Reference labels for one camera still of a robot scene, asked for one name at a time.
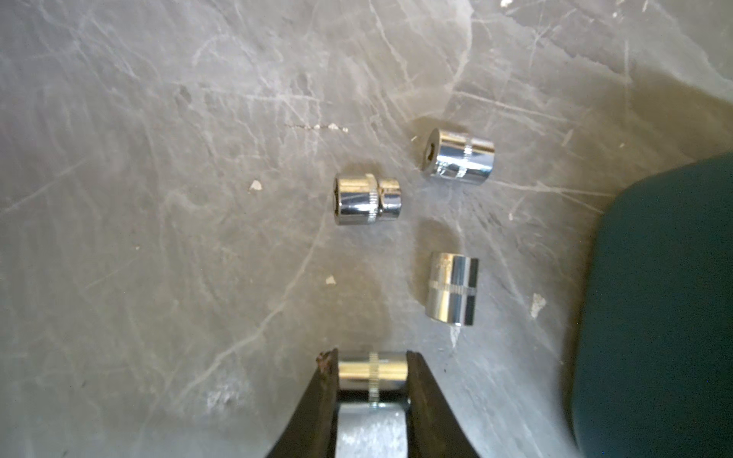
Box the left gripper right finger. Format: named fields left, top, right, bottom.
left=406, top=351, right=478, bottom=457

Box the teal plastic storage box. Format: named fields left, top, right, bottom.
left=571, top=154, right=732, bottom=457

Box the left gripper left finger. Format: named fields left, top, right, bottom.
left=267, top=348, right=339, bottom=458

